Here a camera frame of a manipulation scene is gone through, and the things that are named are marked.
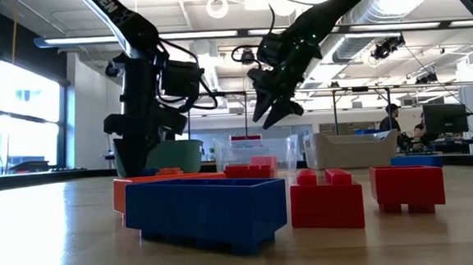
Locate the black table edge rail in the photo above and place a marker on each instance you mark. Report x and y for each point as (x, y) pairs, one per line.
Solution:
(37, 177)

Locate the light grey plastic bin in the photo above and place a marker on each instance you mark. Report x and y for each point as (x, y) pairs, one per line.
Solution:
(348, 150)

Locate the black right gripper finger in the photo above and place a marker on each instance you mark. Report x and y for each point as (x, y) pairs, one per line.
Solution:
(284, 110)
(264, 104)

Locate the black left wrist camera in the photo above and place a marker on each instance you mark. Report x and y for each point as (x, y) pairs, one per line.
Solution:
(181, 78)

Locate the orange two-by-four building block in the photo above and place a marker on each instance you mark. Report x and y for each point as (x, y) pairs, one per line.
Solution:
(119, 197)

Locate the red box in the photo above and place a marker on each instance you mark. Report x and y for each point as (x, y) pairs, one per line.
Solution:
(245, 137)

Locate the black computer monitor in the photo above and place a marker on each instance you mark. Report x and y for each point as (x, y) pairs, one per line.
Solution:
(445, 117)

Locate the teal plastic bin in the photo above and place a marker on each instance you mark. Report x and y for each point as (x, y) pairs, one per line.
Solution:
(180, 156)

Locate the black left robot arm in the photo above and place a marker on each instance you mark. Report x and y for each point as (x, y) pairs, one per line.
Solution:
(131, 28)

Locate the red two-by-four building block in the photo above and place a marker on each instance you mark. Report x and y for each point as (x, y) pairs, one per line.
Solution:
(327, 207)

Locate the blue box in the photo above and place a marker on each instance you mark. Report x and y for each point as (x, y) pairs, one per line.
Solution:
(367, 131)

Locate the black track light cluster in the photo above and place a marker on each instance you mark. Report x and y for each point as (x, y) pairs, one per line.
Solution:
(426, 79)
(385, 49)

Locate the blue two-by-four building block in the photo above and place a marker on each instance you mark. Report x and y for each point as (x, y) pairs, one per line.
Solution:
(417, 161)
(204, 216)
(150, 173)

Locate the large window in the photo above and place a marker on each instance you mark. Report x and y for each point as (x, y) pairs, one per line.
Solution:
(26, 133)

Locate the red two-by-two building block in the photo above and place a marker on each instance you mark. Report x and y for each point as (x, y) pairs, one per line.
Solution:
(245, 172)
(408, 187)

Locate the clear plastic bin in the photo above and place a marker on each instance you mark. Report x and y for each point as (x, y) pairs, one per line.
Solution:
(238, 153)

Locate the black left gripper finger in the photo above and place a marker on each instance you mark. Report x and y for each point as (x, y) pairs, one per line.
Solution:
(145, 152)
(127, 155)

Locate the black metal stand frame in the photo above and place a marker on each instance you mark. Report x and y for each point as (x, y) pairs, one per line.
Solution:
(226, 93)
(359, 89)

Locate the long ceiling light bar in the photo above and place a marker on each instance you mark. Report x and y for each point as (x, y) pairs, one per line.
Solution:
(214, 34)

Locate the black ceiling spotlight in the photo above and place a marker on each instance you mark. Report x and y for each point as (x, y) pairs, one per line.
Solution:
(247, 58)
(111, 70)

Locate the person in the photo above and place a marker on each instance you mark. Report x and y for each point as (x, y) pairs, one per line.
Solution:
(389, 123)
(418, 129)

